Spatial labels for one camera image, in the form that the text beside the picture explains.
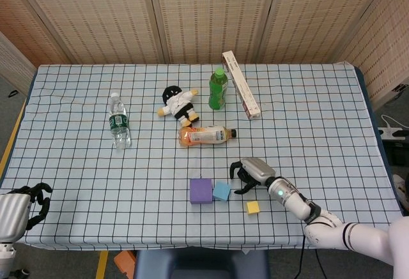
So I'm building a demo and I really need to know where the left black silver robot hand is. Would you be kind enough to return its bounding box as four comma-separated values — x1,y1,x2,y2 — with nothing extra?
0,182,53,243

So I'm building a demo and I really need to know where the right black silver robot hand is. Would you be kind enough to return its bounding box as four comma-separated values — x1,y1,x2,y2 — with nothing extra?
229,157,276,195

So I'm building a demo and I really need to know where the medium blue foam cube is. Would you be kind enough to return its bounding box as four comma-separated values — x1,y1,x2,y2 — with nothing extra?
212,181,232,202

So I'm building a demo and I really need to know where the large purple foam cube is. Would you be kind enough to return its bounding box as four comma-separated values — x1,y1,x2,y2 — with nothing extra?
190,178,213,204

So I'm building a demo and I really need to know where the orange drink bottle black cap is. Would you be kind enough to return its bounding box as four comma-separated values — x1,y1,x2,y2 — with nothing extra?
178,125,238,149

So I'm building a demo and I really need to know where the blue checkered tablecloth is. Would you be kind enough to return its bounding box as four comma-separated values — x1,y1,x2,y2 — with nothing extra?
0,63,404,250

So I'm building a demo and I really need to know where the long white cardboard box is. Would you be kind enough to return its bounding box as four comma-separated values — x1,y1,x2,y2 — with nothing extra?
222,50,261,121

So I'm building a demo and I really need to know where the green tea bottle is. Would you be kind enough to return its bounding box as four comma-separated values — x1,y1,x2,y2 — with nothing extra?
208,67,229,112

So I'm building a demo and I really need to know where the black white plush doll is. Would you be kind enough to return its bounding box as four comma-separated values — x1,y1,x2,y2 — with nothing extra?
157,85,201,128

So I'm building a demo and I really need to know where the dark blue chair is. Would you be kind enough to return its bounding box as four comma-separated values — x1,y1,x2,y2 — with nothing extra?
133,248,271,279

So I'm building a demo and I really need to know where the orange block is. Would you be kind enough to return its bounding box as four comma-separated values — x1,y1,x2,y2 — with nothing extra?
114,249,137,272

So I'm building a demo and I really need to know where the white power strip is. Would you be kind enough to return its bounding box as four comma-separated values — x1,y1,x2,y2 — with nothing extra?
378,127,405,140

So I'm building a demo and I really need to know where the clear water bottle green label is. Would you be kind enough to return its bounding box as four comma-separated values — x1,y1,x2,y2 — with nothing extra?
108,92,132,149

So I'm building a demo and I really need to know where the bamboo folding screen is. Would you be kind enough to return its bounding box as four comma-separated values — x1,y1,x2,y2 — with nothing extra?
0,0,409,109

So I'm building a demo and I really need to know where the thin black cable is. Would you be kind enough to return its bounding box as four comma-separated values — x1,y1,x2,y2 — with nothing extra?
294,237,305,279

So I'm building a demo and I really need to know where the white power cable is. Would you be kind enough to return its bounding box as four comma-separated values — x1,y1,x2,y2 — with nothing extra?
381,114,401,130

